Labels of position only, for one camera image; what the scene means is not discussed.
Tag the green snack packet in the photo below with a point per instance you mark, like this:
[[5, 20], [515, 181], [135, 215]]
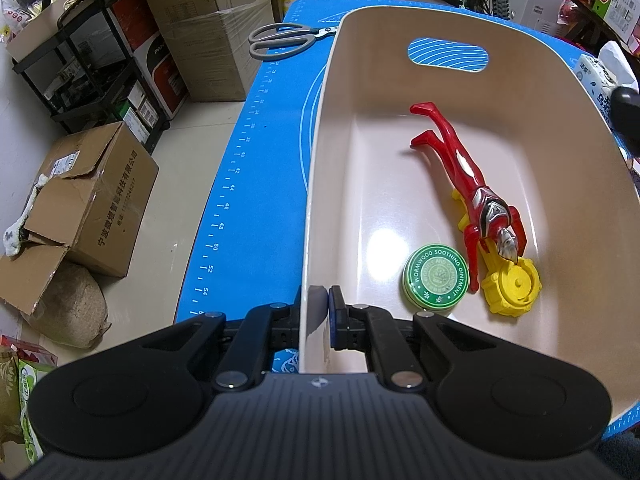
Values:
[[27, 390]]

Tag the plastic wrapped cardboard box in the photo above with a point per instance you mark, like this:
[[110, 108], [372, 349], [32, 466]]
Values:
[[220, 55]]

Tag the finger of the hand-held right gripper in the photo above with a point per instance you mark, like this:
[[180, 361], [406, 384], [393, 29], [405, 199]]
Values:
[[627, 110]]

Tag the torn cardboard box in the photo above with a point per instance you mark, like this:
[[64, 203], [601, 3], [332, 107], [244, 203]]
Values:
[[105, 195]]

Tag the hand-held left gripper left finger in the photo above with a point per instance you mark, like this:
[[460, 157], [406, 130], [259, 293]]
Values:
[[287, 325]]

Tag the red hero action figure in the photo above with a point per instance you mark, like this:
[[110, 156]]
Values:
[[465, 165]]

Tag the white rag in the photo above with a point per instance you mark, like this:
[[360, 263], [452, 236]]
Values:
[[15, 237]]

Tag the brown burlap sack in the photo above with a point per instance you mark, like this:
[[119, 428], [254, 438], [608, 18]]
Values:
[[75, 310]]

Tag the red and black appliance box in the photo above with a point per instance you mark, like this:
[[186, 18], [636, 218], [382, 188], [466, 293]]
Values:
[[155, 60]]

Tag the beige plastic storage bin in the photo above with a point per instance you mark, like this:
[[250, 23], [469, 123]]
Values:
[[380, 185]]

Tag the green round ointment tin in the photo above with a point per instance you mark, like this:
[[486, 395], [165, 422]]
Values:
[[436, 276]]

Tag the yellow plastic toy launcher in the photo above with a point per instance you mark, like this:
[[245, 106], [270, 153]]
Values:
[[515, 290]]

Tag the white tissue pack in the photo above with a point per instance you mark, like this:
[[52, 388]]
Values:
[[595, 80]]

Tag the white chest freezer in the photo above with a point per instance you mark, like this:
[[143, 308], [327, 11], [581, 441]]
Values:
[[542, 17]]

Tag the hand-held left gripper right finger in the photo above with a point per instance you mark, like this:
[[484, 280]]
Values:
[[334, 315]]

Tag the dark wooden side table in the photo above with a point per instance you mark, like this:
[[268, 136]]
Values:
[[587, 15]]

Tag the blue silicone baking mat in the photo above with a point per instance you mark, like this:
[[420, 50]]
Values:
[[270, 160]]

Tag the brown paper bag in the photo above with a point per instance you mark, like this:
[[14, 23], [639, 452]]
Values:
[[45, 25]]

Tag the black rolling cart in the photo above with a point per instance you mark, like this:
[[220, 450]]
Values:
[[95, 85]]

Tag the green and white box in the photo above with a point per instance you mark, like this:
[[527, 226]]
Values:
[[620, 5]]

